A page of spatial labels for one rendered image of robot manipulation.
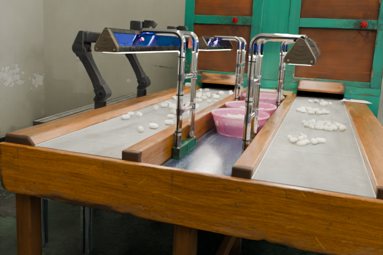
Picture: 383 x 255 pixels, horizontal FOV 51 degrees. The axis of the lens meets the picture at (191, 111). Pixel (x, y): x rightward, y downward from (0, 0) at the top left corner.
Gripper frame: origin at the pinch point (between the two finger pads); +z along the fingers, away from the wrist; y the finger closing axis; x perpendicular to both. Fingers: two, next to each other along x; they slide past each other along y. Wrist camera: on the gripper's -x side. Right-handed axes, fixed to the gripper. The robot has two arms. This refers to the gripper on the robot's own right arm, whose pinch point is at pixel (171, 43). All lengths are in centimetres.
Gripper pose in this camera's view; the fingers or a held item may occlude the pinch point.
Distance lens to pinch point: 202.1
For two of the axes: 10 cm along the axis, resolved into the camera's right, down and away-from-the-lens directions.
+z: 9.7, 1.2, -2.3
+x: -0.8, 9.8, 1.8
